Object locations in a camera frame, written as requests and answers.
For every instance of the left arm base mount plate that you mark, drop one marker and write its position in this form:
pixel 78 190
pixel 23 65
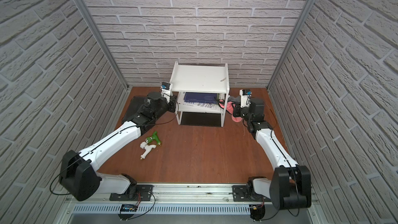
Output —
pixel 134 193

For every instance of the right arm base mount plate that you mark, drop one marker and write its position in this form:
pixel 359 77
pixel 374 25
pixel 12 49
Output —
pixel 240 193

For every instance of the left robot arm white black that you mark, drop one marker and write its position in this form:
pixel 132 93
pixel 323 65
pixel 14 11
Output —
pixel 79 170

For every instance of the black plastic tool case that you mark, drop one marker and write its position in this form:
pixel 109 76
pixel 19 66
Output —
pixel 137 111

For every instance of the green and white spray nozzle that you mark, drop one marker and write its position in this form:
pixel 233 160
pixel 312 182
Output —
pixel 149 144

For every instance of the white small bookshelf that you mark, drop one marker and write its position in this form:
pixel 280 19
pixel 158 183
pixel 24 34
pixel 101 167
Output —
pixel 201 79

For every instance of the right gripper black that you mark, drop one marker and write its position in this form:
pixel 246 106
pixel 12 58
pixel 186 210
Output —
pixel 236 109

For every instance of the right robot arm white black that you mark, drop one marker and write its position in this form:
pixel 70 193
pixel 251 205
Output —
pixel 290 185

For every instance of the aluminium corner post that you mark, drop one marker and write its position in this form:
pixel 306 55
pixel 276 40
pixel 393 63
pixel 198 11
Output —
pixel 295 33
pixel 88 18

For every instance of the small green circuit board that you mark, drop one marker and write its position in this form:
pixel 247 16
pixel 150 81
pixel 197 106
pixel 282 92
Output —
pixel 128 208

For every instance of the aluminium corner post right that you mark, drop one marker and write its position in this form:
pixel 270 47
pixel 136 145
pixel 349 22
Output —
pixel 295 33

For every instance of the black round connector right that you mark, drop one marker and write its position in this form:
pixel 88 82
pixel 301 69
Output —
pixel 257 212

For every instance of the white printed book on shelf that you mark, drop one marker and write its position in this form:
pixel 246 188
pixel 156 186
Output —
pixel 210 107

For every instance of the grey and pink cloth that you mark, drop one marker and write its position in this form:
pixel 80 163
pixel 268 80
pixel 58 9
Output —
pixel 232 104

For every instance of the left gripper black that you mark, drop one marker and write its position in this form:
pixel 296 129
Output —
pixel 171 104

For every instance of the aluminium corner post left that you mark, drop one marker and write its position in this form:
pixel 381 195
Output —
pixel 88 18

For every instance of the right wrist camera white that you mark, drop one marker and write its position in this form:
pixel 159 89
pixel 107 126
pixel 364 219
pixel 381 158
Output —
pixel 245 95

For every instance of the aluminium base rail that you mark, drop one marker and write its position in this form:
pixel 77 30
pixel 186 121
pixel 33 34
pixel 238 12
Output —
pixel 170 198

